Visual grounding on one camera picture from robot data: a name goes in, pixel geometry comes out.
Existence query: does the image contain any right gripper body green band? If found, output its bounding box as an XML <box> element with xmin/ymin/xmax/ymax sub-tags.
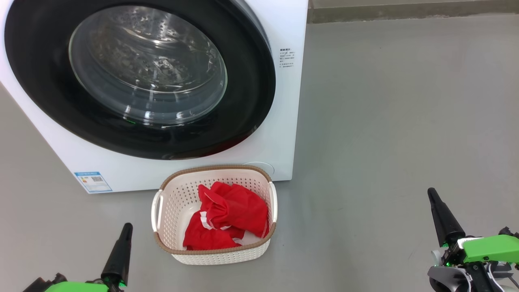
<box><xmin>440</xmin><ymin>234</ymin><xmax>519</xmax><ymax>280</ymax></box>

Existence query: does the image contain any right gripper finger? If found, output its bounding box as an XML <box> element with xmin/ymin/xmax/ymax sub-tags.
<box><xmin>427</xmin><ymin>187</ymin><xmax>466</xmax><ymax>246</ymax></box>

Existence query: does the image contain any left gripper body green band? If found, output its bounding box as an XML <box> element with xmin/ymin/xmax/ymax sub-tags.
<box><xmin>45</xmin><ymin>278</ymin><xmax>127</xmax><ymax>292</ymax></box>

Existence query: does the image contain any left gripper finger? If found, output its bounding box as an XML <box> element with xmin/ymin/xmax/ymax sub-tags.
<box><xmin>101</xmin><ymin>223</ymin><xmax>133</xmax><ymax>285</ymax></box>

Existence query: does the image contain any red fleece garment white trim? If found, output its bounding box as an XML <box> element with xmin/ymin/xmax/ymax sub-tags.
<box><xmin>182</xmin><ymin>211</ymin><xmax>246</xmax><ymax>251</ymax></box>

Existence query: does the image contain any red smooth garment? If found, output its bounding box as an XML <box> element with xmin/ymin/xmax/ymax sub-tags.
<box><xmin>198</xmin><ymin>181</ymin><xmax>269</xmax><ymax>238</ymax></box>

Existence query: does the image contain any dark round washer door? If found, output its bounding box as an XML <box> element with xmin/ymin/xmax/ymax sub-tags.
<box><xmin>4</xmin><ymin>0</ymin><xmax>276</xmax><ymax>160</ymax></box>

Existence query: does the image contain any white perforated basket brown rim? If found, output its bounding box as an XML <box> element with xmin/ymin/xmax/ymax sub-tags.
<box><xmin>151</xmin><ymin>165</ymin><xmax>278</xmax><ymax>266</ymax></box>

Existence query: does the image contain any white front-load washing machine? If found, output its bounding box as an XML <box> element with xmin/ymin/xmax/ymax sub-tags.
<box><xmin>0</xmin><ymin>0</ymin><xmax>309</xmax><ymax>194</ymax></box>

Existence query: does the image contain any blue energy label sticker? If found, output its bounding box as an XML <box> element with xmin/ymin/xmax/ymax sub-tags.
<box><xmin>74</xmin><ymin>171</ymin><xmax>113</xmax><ymax>193</ymax></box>

